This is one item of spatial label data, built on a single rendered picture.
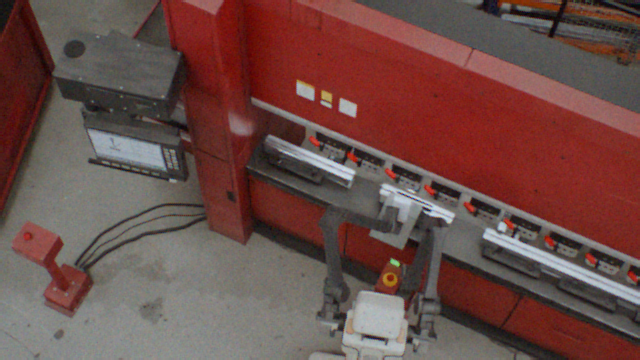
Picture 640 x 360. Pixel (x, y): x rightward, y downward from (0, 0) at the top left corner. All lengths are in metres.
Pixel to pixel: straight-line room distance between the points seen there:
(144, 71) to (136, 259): 1.98
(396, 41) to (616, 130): 0.88
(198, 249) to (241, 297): 0.41
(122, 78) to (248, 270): 2.00
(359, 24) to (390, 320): 1.29
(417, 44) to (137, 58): 1.19
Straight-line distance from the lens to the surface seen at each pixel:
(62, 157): 6.04
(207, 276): 5.55
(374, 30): 3.55
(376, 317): 4.01
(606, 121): 3.51
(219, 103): 4.18
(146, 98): 3.87
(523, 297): 4.81
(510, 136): 3.79
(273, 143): 4.80
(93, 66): 3.96
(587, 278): 4.70
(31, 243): 4.92
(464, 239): 4.73
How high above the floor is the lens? 5.16
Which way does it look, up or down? 63 degrees down
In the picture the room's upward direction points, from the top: 3 degrees clockwise
